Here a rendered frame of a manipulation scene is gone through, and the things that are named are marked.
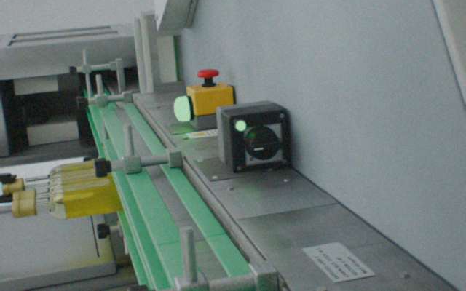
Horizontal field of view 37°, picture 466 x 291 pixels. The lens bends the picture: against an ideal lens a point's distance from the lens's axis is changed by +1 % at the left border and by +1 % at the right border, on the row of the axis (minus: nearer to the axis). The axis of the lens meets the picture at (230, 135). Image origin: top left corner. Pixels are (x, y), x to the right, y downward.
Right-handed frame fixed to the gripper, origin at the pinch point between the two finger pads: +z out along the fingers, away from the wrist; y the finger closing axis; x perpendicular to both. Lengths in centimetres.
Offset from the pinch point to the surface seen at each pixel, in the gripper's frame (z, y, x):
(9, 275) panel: 3.1, -13.5, -14.4
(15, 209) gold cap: 5.5, -1.0, -12.3
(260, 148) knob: 52, 17, -53
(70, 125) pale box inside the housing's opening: -13, -8, 111
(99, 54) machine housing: 2, 18, 102
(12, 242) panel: -2.4, -13.8, 4.6
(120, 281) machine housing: 24.1, -17.0, -13.6
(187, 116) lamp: 40.7, 16.3, -21.3
